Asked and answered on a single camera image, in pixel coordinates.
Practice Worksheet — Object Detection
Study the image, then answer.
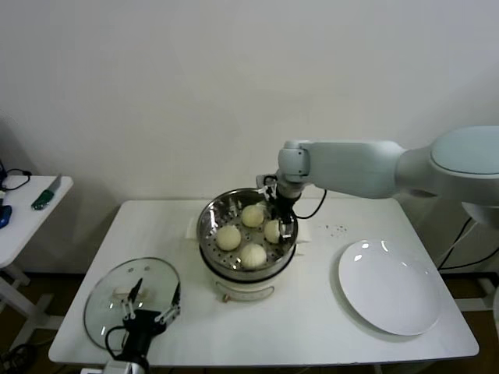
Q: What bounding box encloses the white steamed baozi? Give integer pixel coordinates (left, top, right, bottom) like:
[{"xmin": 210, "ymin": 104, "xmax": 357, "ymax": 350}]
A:
[
  {"xmin": 216, "ymin": 224, "xmax": 242, "ymax": 252},
  {"xmin": 240, "ymin": 205, "xmax": 267, "ymax": 229},
  {"xmin": 264, "ymin": 219, "xmax": 283, "ymax": 244},
  {"xmin": 239, "ymin": 242, "xmax": 268, "ymax": 270}
]

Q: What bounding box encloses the glass pot lid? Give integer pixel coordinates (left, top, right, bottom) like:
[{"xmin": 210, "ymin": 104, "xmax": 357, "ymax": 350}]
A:
[{"xmin": 83, "ymin": 256, "xmax": 182, "ymax": 350}]

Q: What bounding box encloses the thin black cable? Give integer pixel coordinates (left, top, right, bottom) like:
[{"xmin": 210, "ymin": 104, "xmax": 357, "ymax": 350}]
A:
[{"xmin": 0, "ymin": 168, "xmax": 33, "ymax": 193}]

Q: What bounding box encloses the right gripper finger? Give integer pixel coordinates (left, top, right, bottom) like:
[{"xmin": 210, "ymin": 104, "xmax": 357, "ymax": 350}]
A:
[
  {"xmin": 278, "ymin": 217, "xmax": 295, "ymax": 243},
  {"xmin": 259, "ymin": 185, "xmax": 279, "ymax": 220}
]

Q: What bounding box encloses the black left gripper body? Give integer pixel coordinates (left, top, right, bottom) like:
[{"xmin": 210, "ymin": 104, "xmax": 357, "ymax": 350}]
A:
[{"xmin": 120, "ymin": 309, "xmax": 169, "ymax": 362}]

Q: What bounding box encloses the white round plate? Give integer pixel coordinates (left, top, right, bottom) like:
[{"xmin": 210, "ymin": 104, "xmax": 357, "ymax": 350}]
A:
[{"xmin": 337, "ymin": 239, "xmax": 444, "ymax": 337}]

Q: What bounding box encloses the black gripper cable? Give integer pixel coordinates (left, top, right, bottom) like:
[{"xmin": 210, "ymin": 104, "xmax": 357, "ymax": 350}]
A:
[
  {"xmin": 294, "ymin": 189, "xmax": 328, "ymax": 220},
  {"xmin": 104, "ymin": 326, "xmax": 130, "ymax": 362}
]

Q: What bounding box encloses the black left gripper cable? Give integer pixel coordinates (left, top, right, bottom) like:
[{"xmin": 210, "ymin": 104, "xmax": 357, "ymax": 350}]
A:
[{"xmin": 104, "ymin": 326, "xmax": 130, "ymax": 362}]

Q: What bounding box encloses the green handled knife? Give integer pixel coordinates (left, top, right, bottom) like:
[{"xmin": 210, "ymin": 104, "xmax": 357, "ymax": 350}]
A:
[{"xmin": 30, "ymin": 174, "xmax": 63, "ymax": 212}]

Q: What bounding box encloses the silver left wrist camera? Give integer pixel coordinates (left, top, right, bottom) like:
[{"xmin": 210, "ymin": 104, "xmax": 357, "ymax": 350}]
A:
[{"xmin": 101, "ymin": 358, "xmax": 136, "ymax": 374}]

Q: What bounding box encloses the stainless steel steamer basket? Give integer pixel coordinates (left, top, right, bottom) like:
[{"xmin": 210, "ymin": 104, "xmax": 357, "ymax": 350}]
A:
[{"xmin": 186, "ymin": 189, "xmax": 313, "ymax": 284}]

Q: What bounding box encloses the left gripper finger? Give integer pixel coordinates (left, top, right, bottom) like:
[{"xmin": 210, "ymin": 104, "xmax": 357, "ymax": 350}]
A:
[
  {"xmin": 153, "ymin": 282, "xmax": 182, "ymax": 325},
  {"xmin": 122, "ymin": 277, "xmax": 143, "ymax": 321}
]

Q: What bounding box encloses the white side table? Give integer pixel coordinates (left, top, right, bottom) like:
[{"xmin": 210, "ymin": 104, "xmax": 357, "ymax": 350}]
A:
[{"xmin": 0, "ymin": 175, "xmax": 75, "ymax": 351}]

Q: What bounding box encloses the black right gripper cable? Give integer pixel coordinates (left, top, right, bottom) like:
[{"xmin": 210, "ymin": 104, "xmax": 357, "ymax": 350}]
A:
[{"xmin": 294, "ymin": 189, "xmax": 328, "ymax": 220}]

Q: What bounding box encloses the white electric cooking pot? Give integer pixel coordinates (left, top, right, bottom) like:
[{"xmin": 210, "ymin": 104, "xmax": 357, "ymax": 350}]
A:
[{"xmin": 199, "ymin": 241, "xmax": 306, "ymax": 305}]

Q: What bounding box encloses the black power cable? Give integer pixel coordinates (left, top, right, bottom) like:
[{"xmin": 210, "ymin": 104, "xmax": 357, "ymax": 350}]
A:
[{"xmin": 436, "ymin": 217, "xmax": 499, "ymax": 272}]

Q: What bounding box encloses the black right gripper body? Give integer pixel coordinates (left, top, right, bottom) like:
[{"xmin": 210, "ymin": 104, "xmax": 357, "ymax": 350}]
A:
[{"xmin": 274, "ymin": 193, "xmax": 300, "ymax": 222}]

